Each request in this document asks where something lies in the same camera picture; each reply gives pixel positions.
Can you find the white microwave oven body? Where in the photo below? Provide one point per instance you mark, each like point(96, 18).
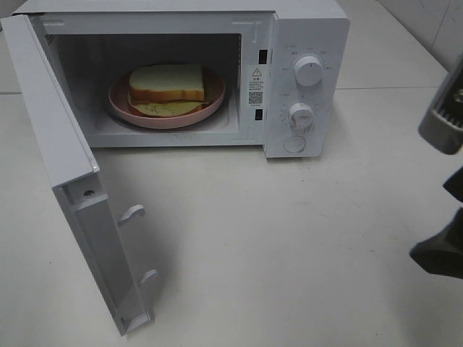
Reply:
point(99, 41)

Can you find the white bread sandwich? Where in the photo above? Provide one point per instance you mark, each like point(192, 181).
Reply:
point(168, 90)

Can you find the white microwave door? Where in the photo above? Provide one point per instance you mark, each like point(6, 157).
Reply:
point(73, 170)

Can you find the round door release button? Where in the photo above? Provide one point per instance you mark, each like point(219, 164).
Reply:
point(294, 144)

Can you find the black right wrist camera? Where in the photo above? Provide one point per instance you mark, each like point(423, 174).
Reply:
point(441, 125)

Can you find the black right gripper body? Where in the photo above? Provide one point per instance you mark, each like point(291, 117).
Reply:
point(454, 185)

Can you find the pink round plate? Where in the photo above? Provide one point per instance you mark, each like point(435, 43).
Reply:
point(120, 106)

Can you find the white upper power knob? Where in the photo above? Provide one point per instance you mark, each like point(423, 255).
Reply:
point(308, 70)

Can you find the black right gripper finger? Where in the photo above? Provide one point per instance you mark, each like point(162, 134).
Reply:
point(442, 254)

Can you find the white warning label sticker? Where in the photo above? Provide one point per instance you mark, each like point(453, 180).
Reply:
point(256, 83)

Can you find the white lower timer knob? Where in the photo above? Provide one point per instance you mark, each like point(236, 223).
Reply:
point(301, 115)

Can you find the glass microwave turntable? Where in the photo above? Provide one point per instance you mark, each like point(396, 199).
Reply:
point(223, 120)

